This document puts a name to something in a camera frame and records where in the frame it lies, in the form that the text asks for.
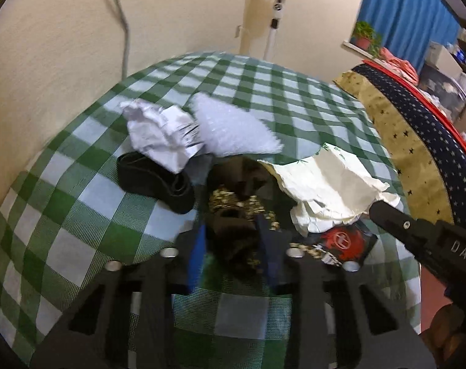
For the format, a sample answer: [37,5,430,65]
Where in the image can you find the red and black packet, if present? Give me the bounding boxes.
[290,225,378,272]

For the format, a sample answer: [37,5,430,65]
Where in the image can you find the white standing fan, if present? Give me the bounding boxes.
[238,0,329,62]

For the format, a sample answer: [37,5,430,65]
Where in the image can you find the green checked tablecloth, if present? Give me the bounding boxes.
[0,52,423,367]

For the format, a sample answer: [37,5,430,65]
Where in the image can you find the white windowsill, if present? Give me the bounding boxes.
[342,40,374,54]

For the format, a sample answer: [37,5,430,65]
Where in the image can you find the potted green plant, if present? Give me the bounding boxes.
[350,21,383,58]

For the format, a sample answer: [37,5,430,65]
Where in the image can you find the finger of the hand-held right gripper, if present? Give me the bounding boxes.
[369,200,441,256]

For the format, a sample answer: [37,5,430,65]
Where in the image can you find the black rubber band strip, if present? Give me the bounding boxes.
[116,153,196,215]

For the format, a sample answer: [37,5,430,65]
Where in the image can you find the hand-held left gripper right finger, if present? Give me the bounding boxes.
[255,215,437,369]

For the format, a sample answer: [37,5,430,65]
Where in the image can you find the cream paper wrapper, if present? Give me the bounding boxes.
[258,143,401,238]

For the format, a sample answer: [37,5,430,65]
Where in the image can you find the yellow starred bedsheet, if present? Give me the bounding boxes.
[333,70,454,225]

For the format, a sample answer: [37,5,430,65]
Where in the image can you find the white cardboard box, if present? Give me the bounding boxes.
[427,40,464,81]

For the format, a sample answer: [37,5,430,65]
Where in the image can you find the dark brown gold wrapper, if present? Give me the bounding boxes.
[204,156,281,272]

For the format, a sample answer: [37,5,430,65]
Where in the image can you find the pink clothes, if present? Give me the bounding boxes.
[379,46,420,81]

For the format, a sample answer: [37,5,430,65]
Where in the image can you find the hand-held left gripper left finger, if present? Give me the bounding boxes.
[29,221,208,369]

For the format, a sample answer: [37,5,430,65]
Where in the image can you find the clear storage box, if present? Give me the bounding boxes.
[417,61,466,118]

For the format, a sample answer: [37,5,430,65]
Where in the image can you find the printed white paper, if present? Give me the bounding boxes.
[119,99,206,173]

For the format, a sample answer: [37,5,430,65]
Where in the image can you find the blue curtain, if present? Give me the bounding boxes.
[358,0,464,66]

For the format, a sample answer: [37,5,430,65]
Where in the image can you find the navy starred blanket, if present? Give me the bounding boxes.
[350,63,466,235]

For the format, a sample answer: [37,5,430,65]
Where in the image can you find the person's right hand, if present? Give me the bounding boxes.
[419,304,466,369]

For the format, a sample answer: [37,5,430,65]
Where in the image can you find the grey wall cable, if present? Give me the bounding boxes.
[108,0,131,81]

